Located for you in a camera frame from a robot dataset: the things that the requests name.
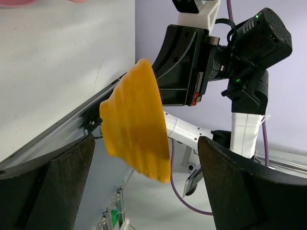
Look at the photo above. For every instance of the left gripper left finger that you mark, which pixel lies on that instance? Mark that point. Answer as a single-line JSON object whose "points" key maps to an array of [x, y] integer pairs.
{"points": [[45, 193]]}

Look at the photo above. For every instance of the pink plastic cup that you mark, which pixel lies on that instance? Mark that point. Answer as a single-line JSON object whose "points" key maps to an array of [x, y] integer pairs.
{"points": [[78, 1]]}

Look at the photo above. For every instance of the yellow ribbed bowl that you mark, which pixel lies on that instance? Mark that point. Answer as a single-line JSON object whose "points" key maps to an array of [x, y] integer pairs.
{"points": [[133, 123]]}

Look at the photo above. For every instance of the pink round plate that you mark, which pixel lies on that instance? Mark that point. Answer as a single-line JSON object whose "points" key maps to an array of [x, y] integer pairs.
{"points": [[15, 3]]}

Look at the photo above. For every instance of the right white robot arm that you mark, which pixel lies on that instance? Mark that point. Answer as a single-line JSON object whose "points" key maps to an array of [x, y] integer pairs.
{"points": [[259, 43]]}

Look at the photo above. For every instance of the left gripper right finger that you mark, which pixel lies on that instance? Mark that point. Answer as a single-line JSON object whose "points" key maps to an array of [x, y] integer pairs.
{"points": [[245, 195]]}

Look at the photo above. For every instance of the aluminium frame rail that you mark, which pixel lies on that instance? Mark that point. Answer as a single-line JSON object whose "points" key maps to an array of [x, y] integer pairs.
{"points": [[102, 203]]}

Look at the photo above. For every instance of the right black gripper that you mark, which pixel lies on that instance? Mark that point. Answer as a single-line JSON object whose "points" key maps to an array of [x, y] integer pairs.
{"points": [[182, 72]]}

